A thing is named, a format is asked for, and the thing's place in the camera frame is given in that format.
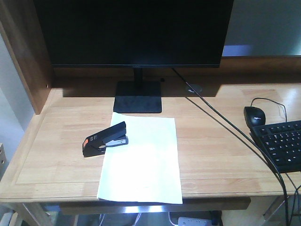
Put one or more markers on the black computer mouse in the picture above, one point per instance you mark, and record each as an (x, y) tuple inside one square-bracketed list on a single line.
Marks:
[(254, 116)]

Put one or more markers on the white power strip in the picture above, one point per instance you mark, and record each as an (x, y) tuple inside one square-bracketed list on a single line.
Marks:
[(178, 220)]

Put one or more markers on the wooden desk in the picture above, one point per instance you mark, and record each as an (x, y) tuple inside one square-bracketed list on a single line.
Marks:
[(216, 169)]

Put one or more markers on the black computer monitor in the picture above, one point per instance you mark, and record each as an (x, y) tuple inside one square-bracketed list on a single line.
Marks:
[(135, 34)]

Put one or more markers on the black stapler with orange label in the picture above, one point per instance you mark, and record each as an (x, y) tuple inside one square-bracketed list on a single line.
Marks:
[(97, 143)]

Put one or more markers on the black computer keyboard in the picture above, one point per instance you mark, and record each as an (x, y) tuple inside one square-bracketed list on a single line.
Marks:
[(281, 142)]

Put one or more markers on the white paper sheet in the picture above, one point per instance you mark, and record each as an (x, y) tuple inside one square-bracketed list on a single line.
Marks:
[(147, 168)]

